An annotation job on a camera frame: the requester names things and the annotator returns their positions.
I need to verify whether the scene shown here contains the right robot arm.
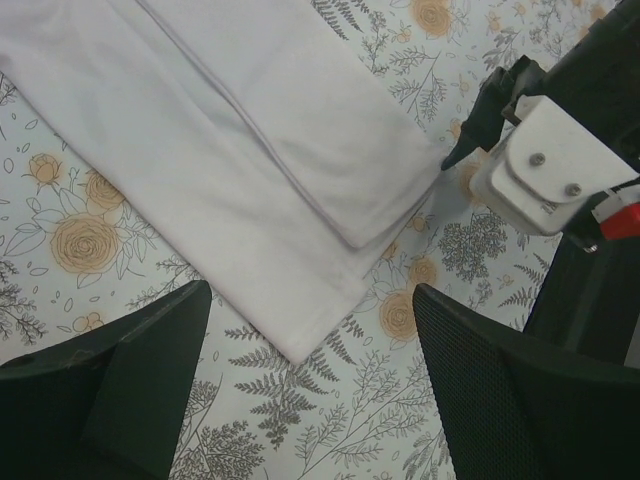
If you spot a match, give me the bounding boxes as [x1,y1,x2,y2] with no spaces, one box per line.
[442,1,639,364]

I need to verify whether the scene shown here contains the floral table cloth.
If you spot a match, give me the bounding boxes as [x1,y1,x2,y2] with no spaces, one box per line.
[1,1,612,479]

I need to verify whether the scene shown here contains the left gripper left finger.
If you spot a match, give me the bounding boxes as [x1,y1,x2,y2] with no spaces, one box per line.
[1,281,212,479]

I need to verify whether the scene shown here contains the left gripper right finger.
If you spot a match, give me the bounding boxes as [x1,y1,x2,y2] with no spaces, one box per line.
[413,284,639,479]

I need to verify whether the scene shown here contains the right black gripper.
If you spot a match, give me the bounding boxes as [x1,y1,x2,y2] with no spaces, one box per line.
[441,0,640,171]

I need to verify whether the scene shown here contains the white t shirt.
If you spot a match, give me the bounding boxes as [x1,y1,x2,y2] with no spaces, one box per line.
[1,1,443,364]

